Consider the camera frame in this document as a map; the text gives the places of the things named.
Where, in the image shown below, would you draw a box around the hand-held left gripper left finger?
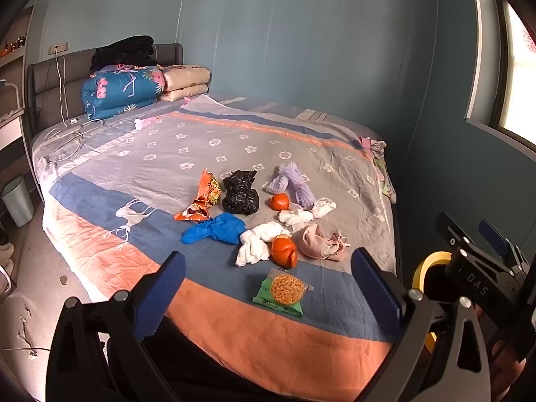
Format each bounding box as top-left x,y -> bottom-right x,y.
46,251 -> 187,402

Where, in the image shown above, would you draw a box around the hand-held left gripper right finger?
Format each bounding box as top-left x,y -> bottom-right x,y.
351,247 -> 490,402

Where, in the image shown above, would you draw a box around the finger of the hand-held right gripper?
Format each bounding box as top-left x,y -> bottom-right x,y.
478,219 -> 530,275
434,213 -> 518,317

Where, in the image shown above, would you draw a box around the yellow-rimmed black trash bin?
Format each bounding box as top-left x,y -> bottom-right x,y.
408,251 -> 457,354

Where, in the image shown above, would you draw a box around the blue disposable glove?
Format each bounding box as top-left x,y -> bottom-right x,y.
181,212 -> 247,246

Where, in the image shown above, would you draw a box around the green noodle packet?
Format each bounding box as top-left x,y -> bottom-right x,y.
252,268 -> 315,318

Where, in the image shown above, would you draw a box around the large orange peel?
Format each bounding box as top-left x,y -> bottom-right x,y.
271,234 -> 299,268

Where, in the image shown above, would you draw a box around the long white tissue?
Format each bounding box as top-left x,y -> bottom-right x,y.
278,199 -> 337,230

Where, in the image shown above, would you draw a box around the bulky white tissue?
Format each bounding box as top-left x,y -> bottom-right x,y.
235,221 -> 292,267

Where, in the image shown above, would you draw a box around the orange snack wrapper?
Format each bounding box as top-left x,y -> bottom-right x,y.
174,169 -> 222,222

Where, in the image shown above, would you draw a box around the black plastic bag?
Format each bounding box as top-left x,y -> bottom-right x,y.
221,170 -> 259,215

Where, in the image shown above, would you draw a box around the person's right hand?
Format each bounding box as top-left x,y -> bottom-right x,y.
490,335 -> 530,371

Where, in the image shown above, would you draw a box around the person's dark clothing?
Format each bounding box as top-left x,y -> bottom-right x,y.
142,316 -> 348,402

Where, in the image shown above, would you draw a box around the pink floral cloth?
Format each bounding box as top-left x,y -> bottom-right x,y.
358,136 -> 396,204

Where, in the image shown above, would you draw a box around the chair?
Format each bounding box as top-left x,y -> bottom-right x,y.
0,268 -> 17,306

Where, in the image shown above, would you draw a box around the pale slippers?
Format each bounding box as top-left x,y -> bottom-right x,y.
0,243 -> 15,277

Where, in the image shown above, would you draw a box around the pale plastic waste bin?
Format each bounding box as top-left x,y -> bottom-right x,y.
0,175 -> 34,227

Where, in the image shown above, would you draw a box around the blue floral folded quilt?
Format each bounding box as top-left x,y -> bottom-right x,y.
81,66 -> 165,121

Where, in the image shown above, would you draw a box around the black folded garment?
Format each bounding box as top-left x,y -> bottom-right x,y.
90,36 -> 159,73

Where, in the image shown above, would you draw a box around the grey upholstered bed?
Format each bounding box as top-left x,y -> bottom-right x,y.
25,43 -> 405,390

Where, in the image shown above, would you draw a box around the white desk lamp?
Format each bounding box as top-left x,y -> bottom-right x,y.
0,79 -> 19,112

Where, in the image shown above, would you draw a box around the white charging cable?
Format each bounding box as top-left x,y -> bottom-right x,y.
42,50 -> 105,164

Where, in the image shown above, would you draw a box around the wall shelf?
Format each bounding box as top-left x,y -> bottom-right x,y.
0,4 -> 36,68

